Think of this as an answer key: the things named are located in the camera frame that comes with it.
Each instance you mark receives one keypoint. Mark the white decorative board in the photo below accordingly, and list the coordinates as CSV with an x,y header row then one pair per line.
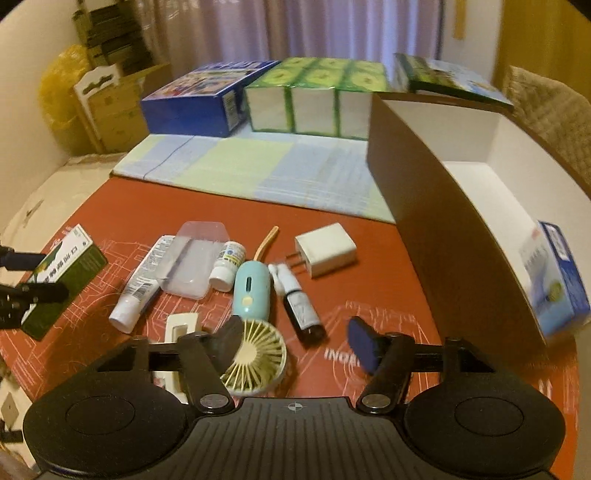
x,y
92,83

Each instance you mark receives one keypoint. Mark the clear plastic case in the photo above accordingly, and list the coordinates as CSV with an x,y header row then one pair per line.
x,y
189,272

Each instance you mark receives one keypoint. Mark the purple curtain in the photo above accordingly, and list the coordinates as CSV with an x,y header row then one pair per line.
x,y
277,27

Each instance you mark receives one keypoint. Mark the beige quilted chair cover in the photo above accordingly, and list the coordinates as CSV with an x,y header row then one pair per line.
x,y
549,106

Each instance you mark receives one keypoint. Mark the yellow plastic bag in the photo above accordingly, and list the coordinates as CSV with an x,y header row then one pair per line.
x,y
57,101

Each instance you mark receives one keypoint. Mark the small white pill bottle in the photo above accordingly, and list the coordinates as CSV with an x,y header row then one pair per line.
x,y
226,265

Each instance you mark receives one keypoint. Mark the small blue medicine box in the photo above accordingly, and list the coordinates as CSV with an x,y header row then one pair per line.
x,y
558,286

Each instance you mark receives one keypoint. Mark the green picture box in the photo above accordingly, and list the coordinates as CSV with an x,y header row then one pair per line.
x,y
438,78

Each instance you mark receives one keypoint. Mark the white ointment tube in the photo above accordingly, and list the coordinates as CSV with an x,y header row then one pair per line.
x,y
138,286

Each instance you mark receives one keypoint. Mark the wooden door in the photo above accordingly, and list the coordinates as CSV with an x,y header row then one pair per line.
x,y
531,32

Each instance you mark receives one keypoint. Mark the checked pastel cloth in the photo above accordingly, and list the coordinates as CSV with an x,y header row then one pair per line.
x,y
231,170

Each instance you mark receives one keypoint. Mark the mint handheld fan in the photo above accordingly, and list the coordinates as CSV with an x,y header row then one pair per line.
x,y
251,286

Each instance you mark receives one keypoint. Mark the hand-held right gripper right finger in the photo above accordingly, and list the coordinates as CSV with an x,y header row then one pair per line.
x,y
360,333

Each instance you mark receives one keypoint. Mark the cardboard box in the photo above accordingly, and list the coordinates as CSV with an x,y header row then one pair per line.
x,y
120,106

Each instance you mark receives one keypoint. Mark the green medicine box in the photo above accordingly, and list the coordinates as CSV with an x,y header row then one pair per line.
x,y
74,263

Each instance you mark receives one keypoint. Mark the white plastic hook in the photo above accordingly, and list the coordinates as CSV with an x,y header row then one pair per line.
x,y
182,323

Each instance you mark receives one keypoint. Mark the brown storage box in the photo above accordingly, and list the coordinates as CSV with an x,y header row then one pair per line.
x,y
415,207

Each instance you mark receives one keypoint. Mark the tan hanging strip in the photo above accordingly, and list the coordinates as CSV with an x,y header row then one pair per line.
x,y
459,21

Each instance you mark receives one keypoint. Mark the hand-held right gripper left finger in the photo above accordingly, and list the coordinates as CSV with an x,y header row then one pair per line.
x,y
228,339

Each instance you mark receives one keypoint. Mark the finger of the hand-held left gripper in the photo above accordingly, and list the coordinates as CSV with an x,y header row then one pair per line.
x,y
41,293
25,261

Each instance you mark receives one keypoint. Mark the large blue printed box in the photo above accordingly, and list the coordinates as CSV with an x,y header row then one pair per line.
x,y
184,115

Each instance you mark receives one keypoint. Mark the white charger adapter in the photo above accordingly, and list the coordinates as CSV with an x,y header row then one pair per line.
x,y
325,249

